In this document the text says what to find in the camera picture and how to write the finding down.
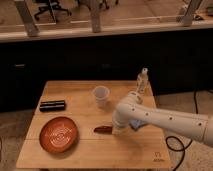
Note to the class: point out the clear plastic bottle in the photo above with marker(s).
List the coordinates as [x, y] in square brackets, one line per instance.
[142, 80]

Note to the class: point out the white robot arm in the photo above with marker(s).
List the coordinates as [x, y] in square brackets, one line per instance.
[197, 127]

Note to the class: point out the translucent plastic cup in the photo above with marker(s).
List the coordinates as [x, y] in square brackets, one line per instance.
[101, 94]

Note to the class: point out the black rectangular box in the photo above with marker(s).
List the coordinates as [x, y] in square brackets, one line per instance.
[52, 106]

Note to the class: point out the black office chair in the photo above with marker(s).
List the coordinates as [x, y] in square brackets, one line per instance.
[50, 6]

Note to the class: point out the pale yellow gripper tip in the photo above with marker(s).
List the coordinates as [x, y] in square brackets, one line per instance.
[116, 131]

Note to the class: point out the dark red chili pepper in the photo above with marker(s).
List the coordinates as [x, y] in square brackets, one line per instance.
[103, 130]

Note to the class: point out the blue sponge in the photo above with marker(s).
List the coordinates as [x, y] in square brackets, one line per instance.
[136, 124]

